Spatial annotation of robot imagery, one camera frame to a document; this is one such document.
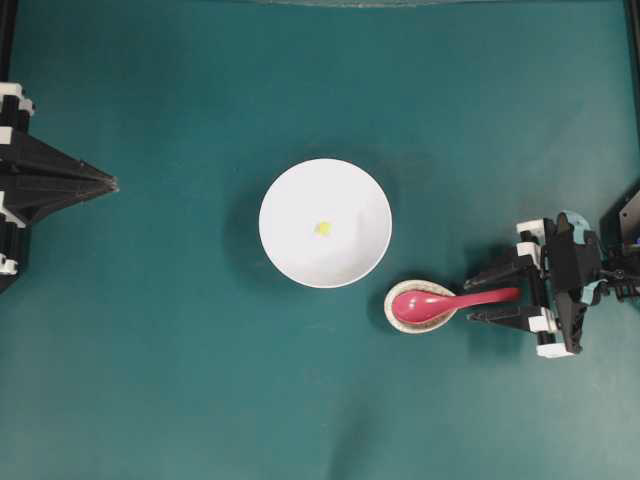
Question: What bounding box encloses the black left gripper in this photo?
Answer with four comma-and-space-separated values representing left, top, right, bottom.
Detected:
0, 81, 119, 294

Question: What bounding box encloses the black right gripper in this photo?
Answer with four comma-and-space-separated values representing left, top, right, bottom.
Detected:
463, 211, 603, 358

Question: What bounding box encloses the pink plastic spoon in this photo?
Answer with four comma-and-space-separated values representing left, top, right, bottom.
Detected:
391, 287, 520, 324

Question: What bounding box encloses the yellow hexagonal prism block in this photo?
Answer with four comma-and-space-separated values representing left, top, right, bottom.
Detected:
314, 221, 332, 237

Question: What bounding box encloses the white bowl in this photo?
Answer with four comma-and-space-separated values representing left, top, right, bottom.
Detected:
258, 158, 393, 289

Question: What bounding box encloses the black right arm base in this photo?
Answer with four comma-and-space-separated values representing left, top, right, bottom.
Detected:
600, 184, 639, 302

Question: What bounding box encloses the speckled spoon rest dish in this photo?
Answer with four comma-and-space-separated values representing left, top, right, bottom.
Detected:
384, 279, 457, 334

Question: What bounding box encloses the black aluminium frame rail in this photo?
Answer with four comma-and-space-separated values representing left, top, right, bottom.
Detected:
0, 0, 18, 82

